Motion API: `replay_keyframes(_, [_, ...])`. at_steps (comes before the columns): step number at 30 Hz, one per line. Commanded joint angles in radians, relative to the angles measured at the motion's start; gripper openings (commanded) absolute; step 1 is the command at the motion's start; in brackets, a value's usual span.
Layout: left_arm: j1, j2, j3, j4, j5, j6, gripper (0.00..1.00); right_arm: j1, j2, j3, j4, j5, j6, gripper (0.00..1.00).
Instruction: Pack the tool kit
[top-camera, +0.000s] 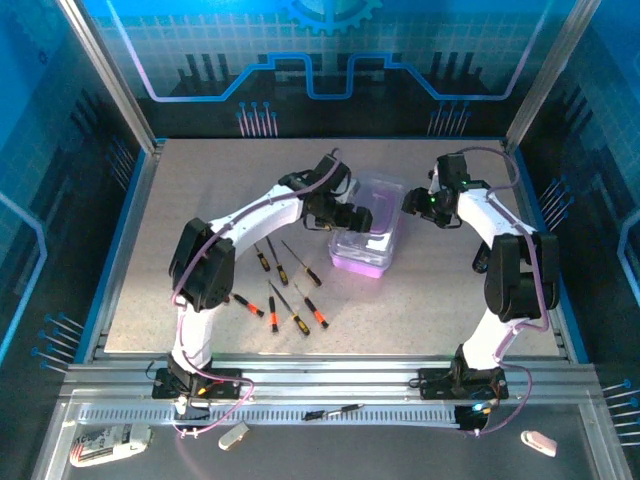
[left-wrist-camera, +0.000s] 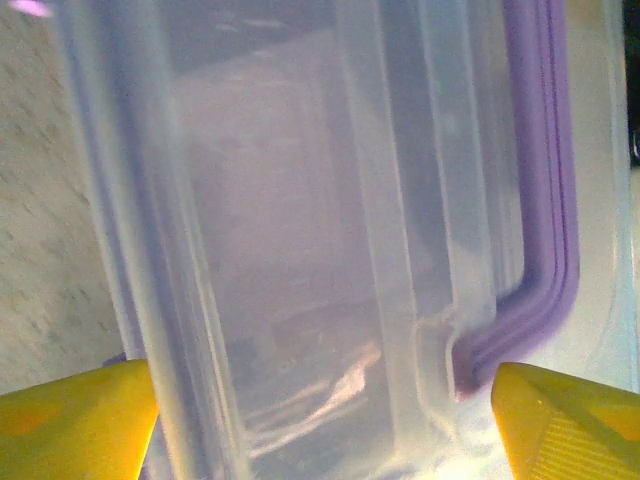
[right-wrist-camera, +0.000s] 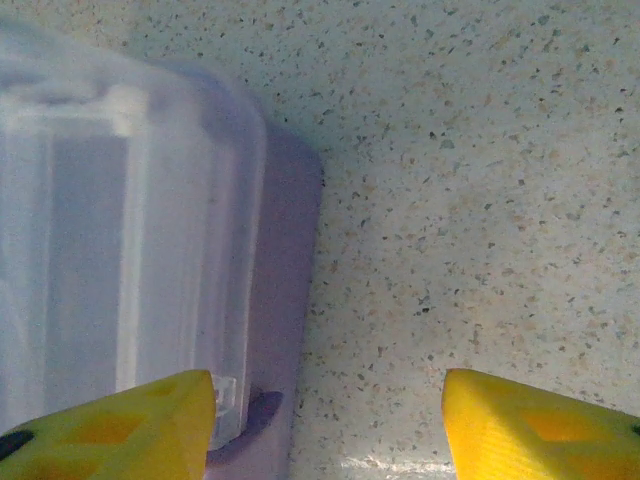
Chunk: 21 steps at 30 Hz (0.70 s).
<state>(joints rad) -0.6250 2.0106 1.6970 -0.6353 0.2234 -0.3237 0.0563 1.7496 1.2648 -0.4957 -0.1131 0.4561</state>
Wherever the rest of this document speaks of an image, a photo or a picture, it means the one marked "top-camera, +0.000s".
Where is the purple tool case base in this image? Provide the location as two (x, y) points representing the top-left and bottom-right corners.
(328, 249), (396, 280)

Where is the aluminium frame post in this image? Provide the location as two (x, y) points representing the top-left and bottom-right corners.
(504, 0), (601, 151)
(55, 0), (164, 155)

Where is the aluminium front rail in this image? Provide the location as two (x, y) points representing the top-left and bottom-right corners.
(59, 349), (604, 401)

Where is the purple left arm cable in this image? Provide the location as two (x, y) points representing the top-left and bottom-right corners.
(169, 147), (351, 441)

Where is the slotted cable duct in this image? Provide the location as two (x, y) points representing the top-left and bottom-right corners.
(77, 402), (464, 427)

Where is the black screwdriver on rail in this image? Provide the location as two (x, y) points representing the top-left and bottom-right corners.
(302, 402), (366, 421)

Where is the aluminium side rail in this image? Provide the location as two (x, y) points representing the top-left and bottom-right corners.
(502, 139), (576, 361)
(84, 139), (169, 361)

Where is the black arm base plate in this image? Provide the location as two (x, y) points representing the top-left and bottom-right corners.
(152, 367), (245, 401)
(418, 367), (510, 401)

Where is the small white clip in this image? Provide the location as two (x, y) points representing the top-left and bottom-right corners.
(218, 421), (250, 451)

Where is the black electronics box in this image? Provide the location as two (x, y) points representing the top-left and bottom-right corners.
(454, 403), (494, 434)

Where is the orange black screwdriver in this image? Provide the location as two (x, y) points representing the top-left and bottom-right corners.
(267, 285), (280, 334)
(292, 282), (330, 330)
(227, 292), (265, 318)

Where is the clear purple plastic box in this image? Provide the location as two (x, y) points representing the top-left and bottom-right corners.
(328, 169), (406, 271)

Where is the white pink clip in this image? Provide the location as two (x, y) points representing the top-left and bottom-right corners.
(519, 429), (558, 457)

